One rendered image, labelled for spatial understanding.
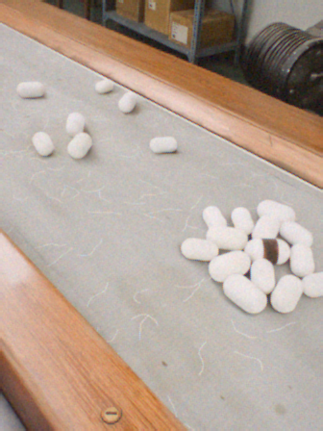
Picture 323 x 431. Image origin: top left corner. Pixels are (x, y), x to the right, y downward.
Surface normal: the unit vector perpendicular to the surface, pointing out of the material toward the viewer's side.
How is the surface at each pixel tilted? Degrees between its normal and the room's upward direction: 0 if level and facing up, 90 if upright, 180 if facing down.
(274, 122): 0
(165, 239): 0
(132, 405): 0
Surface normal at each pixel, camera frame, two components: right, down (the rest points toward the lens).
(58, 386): 0.06, -0.78
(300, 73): 0.44, 0.58
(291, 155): -0.48, -0.27
